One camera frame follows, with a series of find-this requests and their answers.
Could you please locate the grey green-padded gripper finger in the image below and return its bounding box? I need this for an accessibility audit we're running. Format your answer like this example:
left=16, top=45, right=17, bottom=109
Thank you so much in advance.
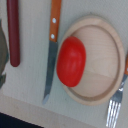
left=0, top=19, right=9, bottom=88

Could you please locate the red toy tomato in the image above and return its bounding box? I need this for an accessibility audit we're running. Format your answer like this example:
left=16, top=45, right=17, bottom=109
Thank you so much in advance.
left=57, top=36, right=86, bottom=87

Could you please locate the brown toy sausage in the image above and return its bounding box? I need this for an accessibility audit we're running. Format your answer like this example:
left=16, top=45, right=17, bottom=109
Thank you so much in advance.
left=7, top=0, right=20, bottom=67

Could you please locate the knife with orange handle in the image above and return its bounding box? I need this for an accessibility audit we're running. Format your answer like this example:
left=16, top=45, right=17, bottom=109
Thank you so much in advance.
left=42, top=0, right=62, bottom=104

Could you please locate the round wooden plate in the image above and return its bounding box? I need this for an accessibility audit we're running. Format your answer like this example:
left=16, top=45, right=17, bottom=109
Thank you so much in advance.
left=63, top=16, right=125, bottom=105

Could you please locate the fork with orange handle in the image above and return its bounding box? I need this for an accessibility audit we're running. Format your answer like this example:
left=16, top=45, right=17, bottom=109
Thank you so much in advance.
left=106, top=54, right=128, bottom=128

